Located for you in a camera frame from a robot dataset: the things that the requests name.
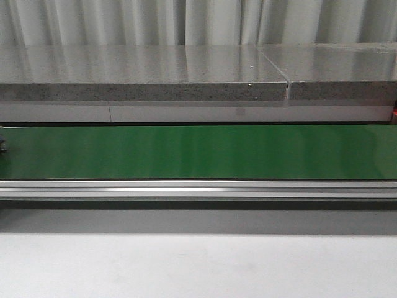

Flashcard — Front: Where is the grey speckled stone counter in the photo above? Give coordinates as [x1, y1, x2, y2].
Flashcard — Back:
[1, 43, 396, 124]

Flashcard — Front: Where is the green conveyor belt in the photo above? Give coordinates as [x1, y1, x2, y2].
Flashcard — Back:
[1, 125, 396, 180]

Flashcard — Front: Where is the red plastic tray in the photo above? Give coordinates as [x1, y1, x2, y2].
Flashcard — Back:
[391, 102, 397, 125]

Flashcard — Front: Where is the white pleated curtain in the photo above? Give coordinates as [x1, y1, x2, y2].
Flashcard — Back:
[1, 1, 396, 46]

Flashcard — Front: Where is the aluminium conveyor side rail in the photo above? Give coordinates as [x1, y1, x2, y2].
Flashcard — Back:
[1, 179, 396, 202]

